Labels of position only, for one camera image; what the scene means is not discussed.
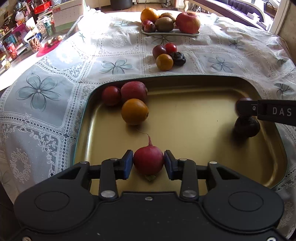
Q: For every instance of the dark red plum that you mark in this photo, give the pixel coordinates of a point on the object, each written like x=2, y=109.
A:
x=158, y=50

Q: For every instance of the orange tomato front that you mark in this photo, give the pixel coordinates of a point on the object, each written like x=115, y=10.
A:
x=164, y=62

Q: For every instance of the pink snack plate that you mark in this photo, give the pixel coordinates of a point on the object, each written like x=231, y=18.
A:
x=50, y=45

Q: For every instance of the black wrinkled fruit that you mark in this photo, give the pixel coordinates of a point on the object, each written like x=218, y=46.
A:
x=178, y=58

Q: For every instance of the upper plum on plate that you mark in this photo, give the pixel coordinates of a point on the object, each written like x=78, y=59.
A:
x=146, y=22

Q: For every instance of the large red apple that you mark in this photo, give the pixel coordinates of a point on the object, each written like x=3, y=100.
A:
x=188, y=23

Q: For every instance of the large orange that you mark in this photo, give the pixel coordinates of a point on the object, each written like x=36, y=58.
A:
x=150, y=14

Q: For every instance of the small glass jar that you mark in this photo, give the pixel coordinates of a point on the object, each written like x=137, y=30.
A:
x=5, y=62

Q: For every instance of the red radish with root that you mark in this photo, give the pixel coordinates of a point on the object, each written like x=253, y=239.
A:
x=148, y=160

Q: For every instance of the front brown kiwi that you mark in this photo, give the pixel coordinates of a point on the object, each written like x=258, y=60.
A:
x=164, y=24

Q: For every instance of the bright red cherry tomato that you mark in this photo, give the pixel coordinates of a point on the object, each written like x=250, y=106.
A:
x=170, y=48

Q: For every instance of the white lace floral tablecloth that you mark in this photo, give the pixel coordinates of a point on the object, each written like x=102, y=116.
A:
x=40, y=129

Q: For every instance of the brown kiwi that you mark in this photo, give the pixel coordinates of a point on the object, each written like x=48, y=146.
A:
x=167, y=15
x=164, y=24

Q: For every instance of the black round stool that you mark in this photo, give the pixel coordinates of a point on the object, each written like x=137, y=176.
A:
x=118, y=5

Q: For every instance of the plum on plate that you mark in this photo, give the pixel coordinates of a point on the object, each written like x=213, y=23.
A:
x=150, y=28
x=146, y=22

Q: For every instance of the glass jar with snacks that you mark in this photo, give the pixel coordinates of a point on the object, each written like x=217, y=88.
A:
x=34, y=43

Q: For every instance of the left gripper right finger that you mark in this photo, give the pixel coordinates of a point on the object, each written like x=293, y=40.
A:
x=185, y=171

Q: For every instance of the white fruit plate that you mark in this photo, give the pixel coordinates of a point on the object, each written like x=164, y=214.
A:
x=174, y=32

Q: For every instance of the red tin can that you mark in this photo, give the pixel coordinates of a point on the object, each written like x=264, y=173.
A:
x=12, y=51

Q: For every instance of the white side table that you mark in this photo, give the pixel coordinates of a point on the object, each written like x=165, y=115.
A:
x=20, y=67

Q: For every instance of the green drink can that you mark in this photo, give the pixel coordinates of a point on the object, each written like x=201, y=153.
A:
x=48, y=27

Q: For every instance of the white calendar box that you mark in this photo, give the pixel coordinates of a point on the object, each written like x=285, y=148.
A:
x=66, y=14

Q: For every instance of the orange tomato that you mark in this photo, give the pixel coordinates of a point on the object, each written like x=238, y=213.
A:
x=134, y=112
x=164, y=62

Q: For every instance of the lower plum on plate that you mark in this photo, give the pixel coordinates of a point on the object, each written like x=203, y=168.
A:
x=150, y=28

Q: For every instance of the purple cushioned sofa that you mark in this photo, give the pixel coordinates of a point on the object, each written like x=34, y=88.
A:
x=249, y=13

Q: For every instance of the gold metal tray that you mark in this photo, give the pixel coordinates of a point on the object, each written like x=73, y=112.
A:
x=193, y=116

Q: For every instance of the rear brown kiwi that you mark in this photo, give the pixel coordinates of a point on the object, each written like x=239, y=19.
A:
x=167, y=15

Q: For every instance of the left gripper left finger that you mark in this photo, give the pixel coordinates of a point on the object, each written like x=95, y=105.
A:
x=114, y=169

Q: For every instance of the dark purple plum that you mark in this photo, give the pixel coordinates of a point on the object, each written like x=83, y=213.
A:
x=246, y=127

